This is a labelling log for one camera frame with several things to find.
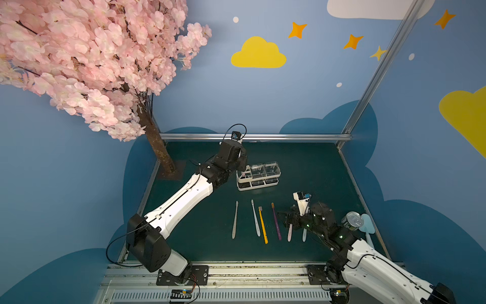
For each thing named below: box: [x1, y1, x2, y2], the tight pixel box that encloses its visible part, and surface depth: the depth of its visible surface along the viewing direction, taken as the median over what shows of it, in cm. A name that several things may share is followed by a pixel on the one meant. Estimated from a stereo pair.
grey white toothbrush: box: [231, 200, 239, 240], surface depth 88 cm
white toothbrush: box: [250, 198, 261, 237], surface depth 90 cm
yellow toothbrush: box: [258, 205, 269, 244], surface depth 90 cm
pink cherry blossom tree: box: [0, 0, 212, 175], surface depth 52 cm
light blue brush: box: [358, 213, 376, 249], surface depth 90 cm
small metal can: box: [341, 210, 364, 232], surface depth 86 cm
